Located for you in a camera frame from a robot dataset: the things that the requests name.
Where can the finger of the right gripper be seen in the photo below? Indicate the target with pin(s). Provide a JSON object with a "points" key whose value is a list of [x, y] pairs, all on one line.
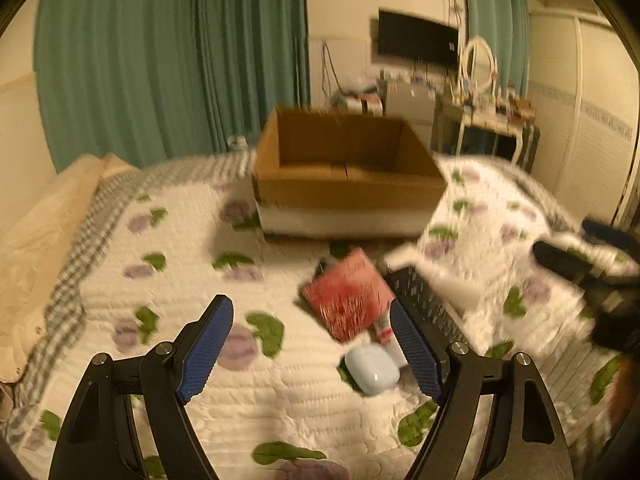
{"points": [[623, 240], [565, 264]]}

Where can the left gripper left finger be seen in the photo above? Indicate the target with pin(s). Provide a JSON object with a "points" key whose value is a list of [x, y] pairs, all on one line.
{"points": [[98, 437]]}

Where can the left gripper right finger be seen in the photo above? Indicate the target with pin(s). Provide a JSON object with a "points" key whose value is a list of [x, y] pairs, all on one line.
{"points": [[524, 438]]}

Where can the white cylindrical bottle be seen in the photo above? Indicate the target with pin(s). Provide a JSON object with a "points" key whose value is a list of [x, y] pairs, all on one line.
{"points": [[462, 294]]}

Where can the black tv remote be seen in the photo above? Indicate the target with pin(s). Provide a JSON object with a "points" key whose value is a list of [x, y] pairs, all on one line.
{"points": [[427, 308]]}

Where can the light blue earbuds case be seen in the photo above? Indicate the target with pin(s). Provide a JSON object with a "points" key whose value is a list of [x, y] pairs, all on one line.
{"points": [[372, 368]]}

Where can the red rose patterned box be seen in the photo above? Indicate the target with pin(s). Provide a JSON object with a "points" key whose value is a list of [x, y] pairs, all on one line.
{"points": [[349, 296]]}

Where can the white dressing table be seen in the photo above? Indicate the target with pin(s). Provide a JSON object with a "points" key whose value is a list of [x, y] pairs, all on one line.
{"points": [[452, 125]]}

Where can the white louvered wardrobe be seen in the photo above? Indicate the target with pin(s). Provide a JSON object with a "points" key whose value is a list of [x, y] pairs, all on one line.
{"points": [[585, 90]]}

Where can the small white red tube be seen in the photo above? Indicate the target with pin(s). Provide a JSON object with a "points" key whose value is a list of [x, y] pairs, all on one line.
{"points": [[387, 339]]}

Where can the beige pillow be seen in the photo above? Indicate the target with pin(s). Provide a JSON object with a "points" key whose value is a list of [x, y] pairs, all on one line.
{"points": [[33, 253]]}

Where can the oval white vanity mirror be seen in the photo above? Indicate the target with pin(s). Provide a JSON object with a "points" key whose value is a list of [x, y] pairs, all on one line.
{"points": [[478, 68]]}

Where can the silver mini fridge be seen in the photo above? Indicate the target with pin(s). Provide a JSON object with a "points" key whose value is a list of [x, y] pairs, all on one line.
{"points": [[414, 102]]}

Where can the white hard suitcase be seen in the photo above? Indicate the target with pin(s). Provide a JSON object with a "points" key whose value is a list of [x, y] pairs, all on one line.
{"points": [[361, 103]]}

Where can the brown cardboard box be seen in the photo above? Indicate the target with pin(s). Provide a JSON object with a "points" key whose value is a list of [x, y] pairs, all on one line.
{"points": [[343, 176]]}

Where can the green curtain right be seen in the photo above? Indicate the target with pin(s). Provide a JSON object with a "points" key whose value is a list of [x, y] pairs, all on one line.
{"points": [[504, 24]]}

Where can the black wall television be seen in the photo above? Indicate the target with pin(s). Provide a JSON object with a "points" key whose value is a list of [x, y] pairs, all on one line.
{"points": [[417, 39]]}

